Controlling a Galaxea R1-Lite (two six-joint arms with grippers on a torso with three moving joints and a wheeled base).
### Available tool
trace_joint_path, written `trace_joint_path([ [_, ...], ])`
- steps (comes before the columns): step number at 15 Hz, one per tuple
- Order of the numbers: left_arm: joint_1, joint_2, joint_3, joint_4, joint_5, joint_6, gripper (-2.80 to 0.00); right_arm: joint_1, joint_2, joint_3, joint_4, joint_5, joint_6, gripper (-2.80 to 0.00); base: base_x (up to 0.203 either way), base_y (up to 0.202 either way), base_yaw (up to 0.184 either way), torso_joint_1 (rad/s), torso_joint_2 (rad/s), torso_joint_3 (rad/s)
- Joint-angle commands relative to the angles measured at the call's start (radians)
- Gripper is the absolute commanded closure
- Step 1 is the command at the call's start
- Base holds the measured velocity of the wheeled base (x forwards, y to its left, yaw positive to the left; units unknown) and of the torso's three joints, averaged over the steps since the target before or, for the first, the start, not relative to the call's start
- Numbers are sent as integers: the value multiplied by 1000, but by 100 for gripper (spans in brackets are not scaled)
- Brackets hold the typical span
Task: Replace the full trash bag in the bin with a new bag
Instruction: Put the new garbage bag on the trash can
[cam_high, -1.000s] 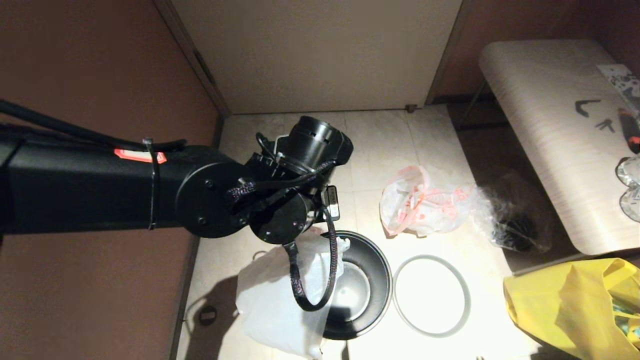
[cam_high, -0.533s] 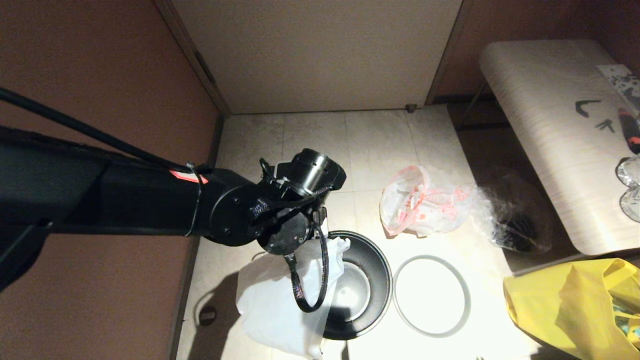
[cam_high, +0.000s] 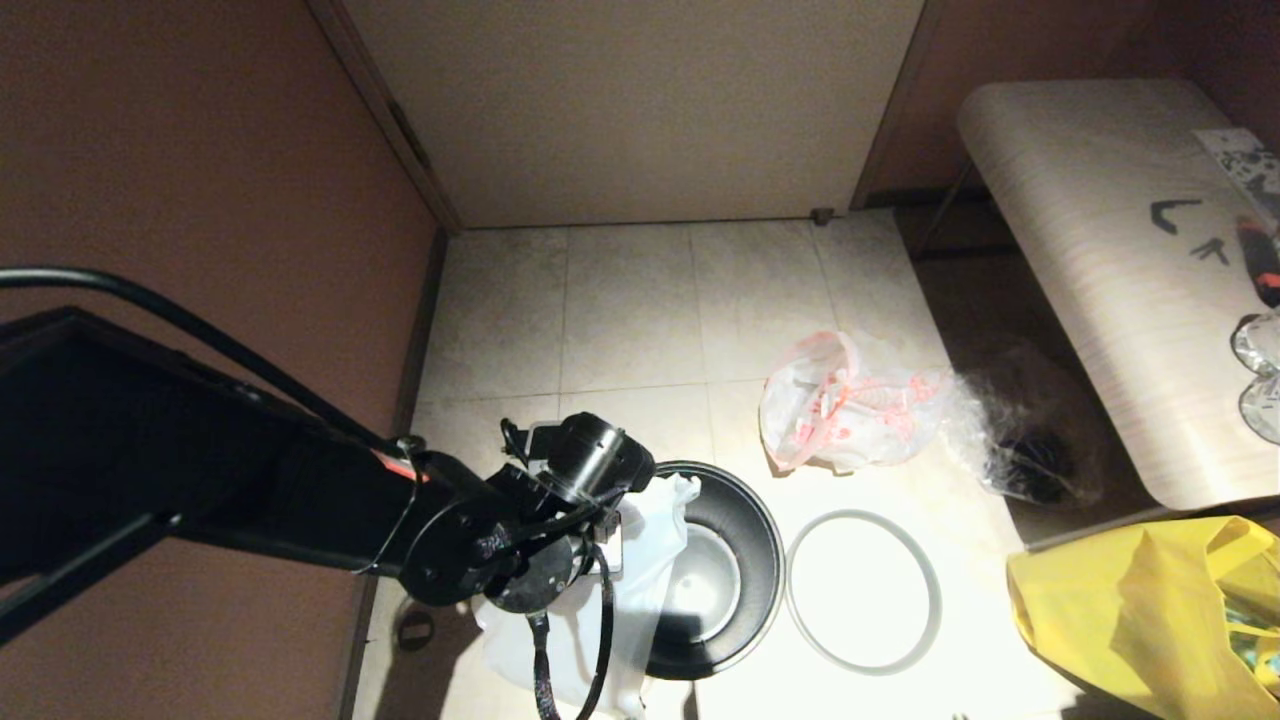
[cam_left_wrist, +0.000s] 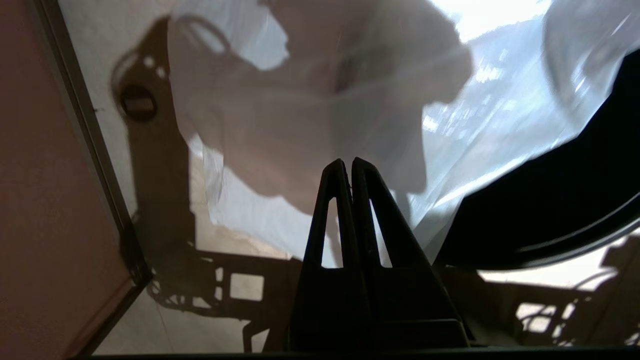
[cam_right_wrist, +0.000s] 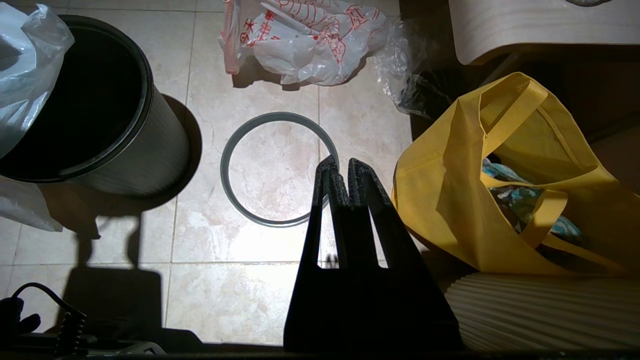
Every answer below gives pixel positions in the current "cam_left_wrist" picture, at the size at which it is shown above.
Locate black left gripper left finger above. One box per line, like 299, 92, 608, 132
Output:
289, 158, 373, 351

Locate black round trash bin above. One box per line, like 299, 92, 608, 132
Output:
432, 47, 640, 271

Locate white trash bag red trim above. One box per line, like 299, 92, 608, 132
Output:
167, 0, 640, 268

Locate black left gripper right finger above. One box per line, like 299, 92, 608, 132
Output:
351, 157, 471, 351

